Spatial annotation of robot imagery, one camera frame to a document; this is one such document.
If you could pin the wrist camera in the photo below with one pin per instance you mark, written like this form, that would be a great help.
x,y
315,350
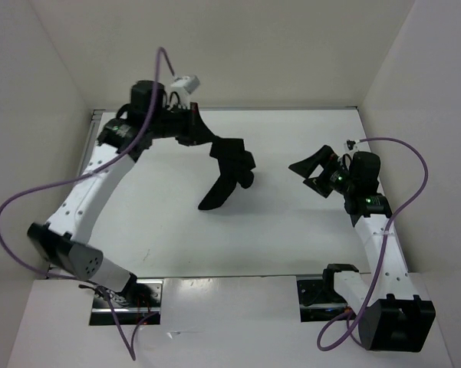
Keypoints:
x,y
185,84
351,145

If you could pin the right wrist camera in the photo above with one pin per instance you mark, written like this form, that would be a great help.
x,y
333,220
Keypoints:
x,y
351,145

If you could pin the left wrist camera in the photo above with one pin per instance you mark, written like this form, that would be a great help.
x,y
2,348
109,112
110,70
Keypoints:
x,y
185,84

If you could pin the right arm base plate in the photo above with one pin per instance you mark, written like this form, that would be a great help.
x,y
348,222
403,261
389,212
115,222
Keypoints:
x,y
316,302

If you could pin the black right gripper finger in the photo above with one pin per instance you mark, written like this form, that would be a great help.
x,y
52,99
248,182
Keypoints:
x,y
306,167
320,184

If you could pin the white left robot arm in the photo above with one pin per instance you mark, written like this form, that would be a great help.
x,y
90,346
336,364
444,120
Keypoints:
x,y
153,112

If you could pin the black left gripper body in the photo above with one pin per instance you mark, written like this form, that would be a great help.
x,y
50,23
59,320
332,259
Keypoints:
x,y
174,124

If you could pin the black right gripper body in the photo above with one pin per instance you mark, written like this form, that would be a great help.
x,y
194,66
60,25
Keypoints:
x,y
339,178

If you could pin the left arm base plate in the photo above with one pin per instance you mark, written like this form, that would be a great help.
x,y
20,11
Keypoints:
x,y
145,308

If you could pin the black skirt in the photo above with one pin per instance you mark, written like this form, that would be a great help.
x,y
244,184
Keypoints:
x,y
235,168

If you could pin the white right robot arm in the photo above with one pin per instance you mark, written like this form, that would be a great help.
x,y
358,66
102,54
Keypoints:
x,y
387,313

